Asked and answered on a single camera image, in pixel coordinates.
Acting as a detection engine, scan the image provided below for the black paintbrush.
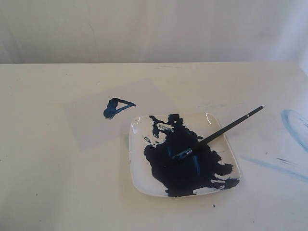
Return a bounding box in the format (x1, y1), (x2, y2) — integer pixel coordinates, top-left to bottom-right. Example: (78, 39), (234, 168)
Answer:
(164, 106), (264, 167)

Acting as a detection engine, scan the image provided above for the white square plate blue paint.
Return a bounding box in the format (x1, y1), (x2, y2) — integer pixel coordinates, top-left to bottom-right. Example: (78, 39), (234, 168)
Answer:
(129, 113), (240, 197)

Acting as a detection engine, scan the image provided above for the white paper sheet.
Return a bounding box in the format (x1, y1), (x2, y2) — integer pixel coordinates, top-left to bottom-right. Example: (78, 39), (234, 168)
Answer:
(64, 79), (177, 151)

